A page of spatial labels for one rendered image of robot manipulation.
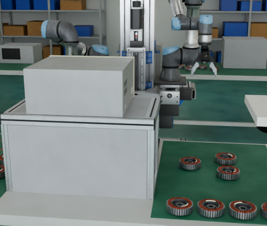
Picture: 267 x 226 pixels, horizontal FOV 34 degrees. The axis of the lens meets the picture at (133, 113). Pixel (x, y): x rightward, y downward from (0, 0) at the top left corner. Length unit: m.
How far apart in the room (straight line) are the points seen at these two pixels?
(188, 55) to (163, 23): 5.92
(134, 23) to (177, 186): 1.39
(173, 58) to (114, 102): 1.22
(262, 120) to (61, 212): 0.89
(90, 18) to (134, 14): 6.06
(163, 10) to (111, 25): 1.08
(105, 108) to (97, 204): 0.42
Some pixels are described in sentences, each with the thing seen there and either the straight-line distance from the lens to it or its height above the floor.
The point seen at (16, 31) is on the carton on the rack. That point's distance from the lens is 9.03.
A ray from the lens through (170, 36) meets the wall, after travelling 8.92.
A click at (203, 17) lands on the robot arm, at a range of 2.51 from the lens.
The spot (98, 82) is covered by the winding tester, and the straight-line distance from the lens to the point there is 1.82.
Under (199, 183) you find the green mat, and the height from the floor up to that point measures 0.75.
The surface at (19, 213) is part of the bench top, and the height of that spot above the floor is 0.75.
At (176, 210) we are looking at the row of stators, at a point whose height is 0.78.
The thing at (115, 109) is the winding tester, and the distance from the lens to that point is 1.84.
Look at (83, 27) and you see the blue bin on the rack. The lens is 8.58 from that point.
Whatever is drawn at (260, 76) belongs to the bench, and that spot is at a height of 0.74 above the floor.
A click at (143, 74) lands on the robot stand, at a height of 1.06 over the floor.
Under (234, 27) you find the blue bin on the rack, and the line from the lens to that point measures 8.39.
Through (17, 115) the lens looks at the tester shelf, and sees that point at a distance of 1.95.
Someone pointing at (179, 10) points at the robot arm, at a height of 1.52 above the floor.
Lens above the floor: 1.64
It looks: 16 degrees down
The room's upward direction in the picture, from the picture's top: straight up
